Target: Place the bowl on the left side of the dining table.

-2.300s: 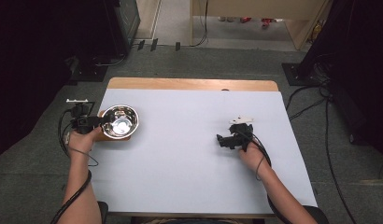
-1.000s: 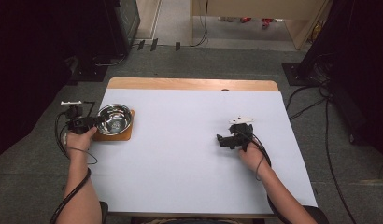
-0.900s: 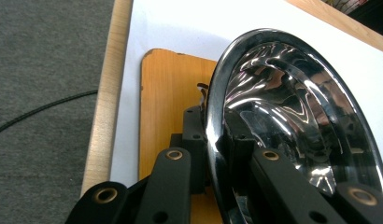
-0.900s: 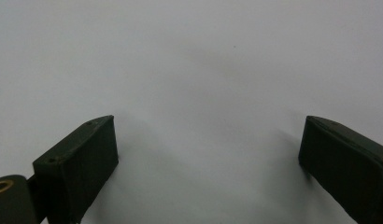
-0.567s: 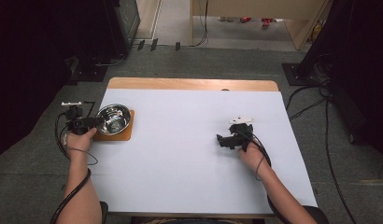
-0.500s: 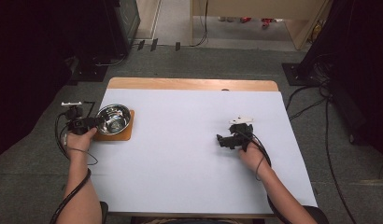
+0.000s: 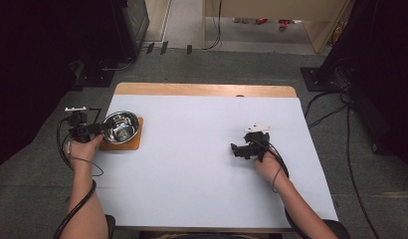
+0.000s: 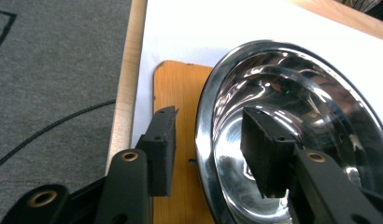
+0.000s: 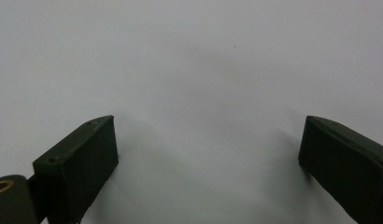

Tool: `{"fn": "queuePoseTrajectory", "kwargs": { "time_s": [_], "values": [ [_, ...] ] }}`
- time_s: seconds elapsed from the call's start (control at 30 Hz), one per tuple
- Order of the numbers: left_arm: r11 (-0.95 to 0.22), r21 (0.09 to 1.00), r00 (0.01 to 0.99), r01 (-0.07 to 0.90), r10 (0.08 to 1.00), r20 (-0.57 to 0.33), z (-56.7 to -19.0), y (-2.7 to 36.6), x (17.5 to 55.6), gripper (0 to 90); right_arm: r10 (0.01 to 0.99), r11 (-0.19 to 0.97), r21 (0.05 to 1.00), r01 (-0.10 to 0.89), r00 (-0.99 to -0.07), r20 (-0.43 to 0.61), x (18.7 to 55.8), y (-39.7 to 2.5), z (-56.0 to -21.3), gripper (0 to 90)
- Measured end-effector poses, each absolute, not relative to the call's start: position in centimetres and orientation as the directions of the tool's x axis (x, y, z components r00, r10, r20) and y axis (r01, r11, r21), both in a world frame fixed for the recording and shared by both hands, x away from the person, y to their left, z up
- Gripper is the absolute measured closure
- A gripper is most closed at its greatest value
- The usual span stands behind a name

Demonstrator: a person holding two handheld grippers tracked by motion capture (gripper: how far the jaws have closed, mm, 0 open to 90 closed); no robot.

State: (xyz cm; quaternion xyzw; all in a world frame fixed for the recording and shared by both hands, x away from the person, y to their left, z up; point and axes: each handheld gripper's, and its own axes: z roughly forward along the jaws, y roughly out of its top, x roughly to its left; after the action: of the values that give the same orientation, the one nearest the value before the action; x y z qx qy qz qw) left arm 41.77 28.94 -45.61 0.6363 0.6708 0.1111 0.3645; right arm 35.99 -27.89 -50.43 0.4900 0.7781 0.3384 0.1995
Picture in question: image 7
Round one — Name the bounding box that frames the black hanging cable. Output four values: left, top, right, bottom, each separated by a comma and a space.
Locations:
204, 0, 224, 52

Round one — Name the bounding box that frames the long black floor cable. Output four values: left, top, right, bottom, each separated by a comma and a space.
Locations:
344, 104, 381, 239

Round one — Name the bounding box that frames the person's left black sleeve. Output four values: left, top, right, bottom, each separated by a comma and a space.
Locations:
104, 214, 116, 239

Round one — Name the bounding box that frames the grey floor cable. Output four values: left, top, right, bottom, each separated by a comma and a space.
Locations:
100, 57, 137, 72

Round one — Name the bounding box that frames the orange square trivet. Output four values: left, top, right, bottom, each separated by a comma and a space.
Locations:
99, 116, 144, 152

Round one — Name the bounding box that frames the light wooden cabinet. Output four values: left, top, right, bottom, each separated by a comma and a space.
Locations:
201, 0, 355, 55

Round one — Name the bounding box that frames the person's left hand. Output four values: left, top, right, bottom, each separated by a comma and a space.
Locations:
67, 133, 104, 171

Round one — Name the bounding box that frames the stainless steel bowl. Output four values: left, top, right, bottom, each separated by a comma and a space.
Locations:
101, 110, 141, 145

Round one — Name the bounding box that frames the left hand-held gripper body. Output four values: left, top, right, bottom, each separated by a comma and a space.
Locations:
64, 106, 95, 144

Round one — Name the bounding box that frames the person's right hand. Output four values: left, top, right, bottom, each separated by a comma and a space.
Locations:
254, 149, 289, 185

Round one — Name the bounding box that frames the white table cover sheet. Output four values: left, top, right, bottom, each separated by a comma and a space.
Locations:
68, 94, 339, 230

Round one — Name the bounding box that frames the right hand-held gripper cable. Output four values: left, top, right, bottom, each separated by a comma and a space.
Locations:
251, 138, 308, 239

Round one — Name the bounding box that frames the person's black sleeve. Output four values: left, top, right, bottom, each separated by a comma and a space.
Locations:
319, 218, 352, 239
104, 214, 116, 239

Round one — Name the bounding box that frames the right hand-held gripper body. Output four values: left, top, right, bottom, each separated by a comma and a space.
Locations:
243, 122, 272, 161

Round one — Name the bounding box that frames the left hand-held gripper cable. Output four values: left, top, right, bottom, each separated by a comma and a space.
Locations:
52, 116, 105, 239

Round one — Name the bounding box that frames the black flat stand base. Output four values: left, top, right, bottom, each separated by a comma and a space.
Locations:
300, 66, 351, 94

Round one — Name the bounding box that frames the hand-held gripper cable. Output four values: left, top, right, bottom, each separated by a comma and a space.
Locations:
52, 116, 105, 239
251, 138, 308, 239

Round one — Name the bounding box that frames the person's right black sleeve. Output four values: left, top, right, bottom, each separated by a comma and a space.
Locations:
319, 218, 352, 239

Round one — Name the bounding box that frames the black curtain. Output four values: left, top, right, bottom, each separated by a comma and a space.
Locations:
315, 0, 408, 168
0, 0, 130, 178

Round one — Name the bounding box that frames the dark glass cabinet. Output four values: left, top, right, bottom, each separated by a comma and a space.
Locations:
110, 0, 151, 64

